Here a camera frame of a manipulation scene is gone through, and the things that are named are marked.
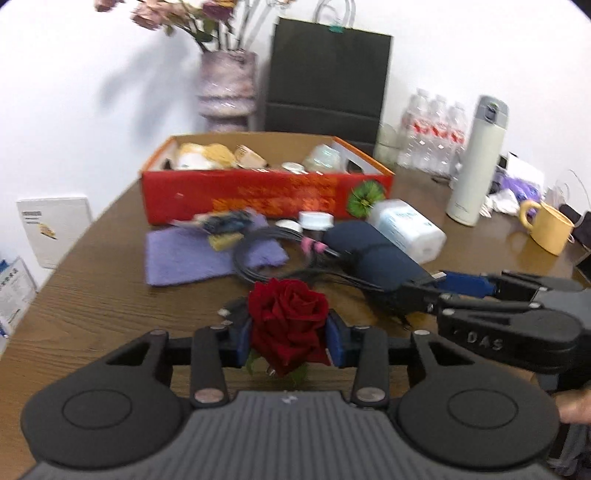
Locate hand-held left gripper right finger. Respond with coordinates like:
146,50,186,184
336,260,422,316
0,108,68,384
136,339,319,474
325,313,465,411

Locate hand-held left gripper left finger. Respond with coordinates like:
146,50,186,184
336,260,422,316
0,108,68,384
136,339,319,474
105,318,253,409

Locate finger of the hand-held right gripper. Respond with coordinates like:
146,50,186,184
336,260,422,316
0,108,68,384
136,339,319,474
431,270,585,304
397,281,544,320

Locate red artificial rose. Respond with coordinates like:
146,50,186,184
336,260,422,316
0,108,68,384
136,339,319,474
245,277,332,387

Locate dark blue pouch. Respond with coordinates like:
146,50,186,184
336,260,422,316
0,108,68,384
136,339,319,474
322,220,435,315

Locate black cable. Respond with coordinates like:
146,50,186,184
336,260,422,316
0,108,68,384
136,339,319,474
217,226,385,324

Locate white wet wipes pack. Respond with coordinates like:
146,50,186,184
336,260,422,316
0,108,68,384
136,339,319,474
366,198,448,264

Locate purple cloth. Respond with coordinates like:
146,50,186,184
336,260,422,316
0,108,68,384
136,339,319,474
145,214,290,287

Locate white bottle cap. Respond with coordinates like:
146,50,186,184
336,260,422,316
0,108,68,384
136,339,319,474
297,210,334,232

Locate red cardboard box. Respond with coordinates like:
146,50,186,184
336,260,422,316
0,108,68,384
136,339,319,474
139,133,396,226

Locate wooden desktop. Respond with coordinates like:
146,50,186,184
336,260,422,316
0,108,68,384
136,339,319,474
0,161,591,480

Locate person's right hand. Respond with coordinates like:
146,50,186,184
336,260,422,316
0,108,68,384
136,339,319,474
556,390,591,424

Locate crumpled white tissue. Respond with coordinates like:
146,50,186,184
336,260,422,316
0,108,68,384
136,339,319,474
479,189,520,218

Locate yellow mug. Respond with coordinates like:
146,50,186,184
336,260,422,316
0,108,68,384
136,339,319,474
519,199,576,256

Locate yellow sponge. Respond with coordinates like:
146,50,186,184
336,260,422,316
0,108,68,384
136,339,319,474
208,232,245,253

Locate white thermos bottle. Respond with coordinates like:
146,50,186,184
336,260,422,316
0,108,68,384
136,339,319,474
445,95,510,228

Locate purple plastic bag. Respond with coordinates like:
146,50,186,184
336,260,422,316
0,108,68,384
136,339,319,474
498,170,544,204

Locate blue patterned wrapper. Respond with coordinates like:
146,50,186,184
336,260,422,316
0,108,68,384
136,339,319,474
168,209,257,236

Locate white paper sheet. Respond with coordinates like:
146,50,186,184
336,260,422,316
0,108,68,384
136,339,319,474
501,152,546,186

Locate shrink-wrapped water bottle pack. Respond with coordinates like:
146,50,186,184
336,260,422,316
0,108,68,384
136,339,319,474
397,87,468,176

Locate clear glass jar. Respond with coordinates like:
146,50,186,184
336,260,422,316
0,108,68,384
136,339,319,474
373,123,403,167

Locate pale green crumpled plastic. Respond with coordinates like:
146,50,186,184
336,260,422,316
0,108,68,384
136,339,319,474
302,143,343,174

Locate tan paper cup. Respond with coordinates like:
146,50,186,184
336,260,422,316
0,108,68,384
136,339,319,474
234,145,269,169

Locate yellowish snack bag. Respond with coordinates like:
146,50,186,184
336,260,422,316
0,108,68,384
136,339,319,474
175,141,239,171

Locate white booklet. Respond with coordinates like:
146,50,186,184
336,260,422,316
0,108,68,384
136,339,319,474
16,196,91,270

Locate blue and white box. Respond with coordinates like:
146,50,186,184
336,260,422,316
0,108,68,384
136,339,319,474
0,256,38,340

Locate black paper bag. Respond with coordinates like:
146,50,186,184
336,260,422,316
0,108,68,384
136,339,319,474
263,0,394,156

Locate purple mottled vase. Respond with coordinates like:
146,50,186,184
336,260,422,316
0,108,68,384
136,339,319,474
197,50,259,133

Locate dried pink flowers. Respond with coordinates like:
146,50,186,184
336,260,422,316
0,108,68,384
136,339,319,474
94,0,296,54

